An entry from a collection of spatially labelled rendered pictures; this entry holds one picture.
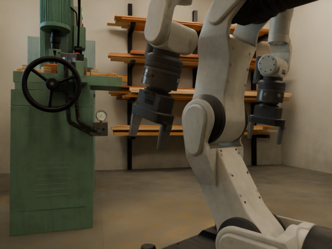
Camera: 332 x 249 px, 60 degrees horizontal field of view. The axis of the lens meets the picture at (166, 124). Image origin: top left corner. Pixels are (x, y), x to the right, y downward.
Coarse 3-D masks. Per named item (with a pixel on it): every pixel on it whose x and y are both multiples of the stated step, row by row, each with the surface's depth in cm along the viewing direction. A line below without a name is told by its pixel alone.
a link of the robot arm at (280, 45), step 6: (270, 36) 96; (276, 36) 94; (282, 36) 94; (288, 36) 95; (270, 42) 98; (276, 42) 97; (282, 42) 96; (288, 42) 96; (270, 48) 101; (276, 48) 100; (282, 48) 99; (288, 48) 97; (276, 54) 101; (282, 54) 100; (288, 54) 98; (288, 60) 98; (288, 66) 99
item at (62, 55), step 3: (60, 54) 157; (63, 54) 158; (66, 54) 158; (69, 54) 159; (72, 54) 159; (75, 54) 160; (78, 54) 163; (81, 54) 164; (60, 57) 157; (69, 57) 159; (72, 57) 159; (75, 57) 160; (78, 57) 163; (81, 57) 164; (78, 60) 163; (81, 60) 164
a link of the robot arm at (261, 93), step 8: (256, 96) 101; (264, 96) 96; (272, 96) 95; (280, 96) 95; (264, 104) 98; (272, 104) 97; (256, 112) 100; (264, 112) 98; (272, 112) 96; (280, 112) 97; (256, 120) 100; (264, 120) 98; (272, 120) 96; (280, 120) 95
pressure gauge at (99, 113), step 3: (99, 111) 166; (102, 111) 166; (96, 114) 165; (99, 114) 166; (102, 114) 166; (105, 114) 167; (96, 117) 165; (102, 117) 166; (105, 117) 167; (99, 120) 165; (102, 120) 166
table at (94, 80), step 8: (16, 72) 158; (32, 72) 160; (16, 80) 158; (32, 80) 160; (40, 80) 162; (72, 80) 158; (88, 80) 170; (96, 80) 171; (104, 80) 173; (112, 80) 174; (120, 80) 176; (96, 88) 184; (104, 88) 184; (112, 88) 184
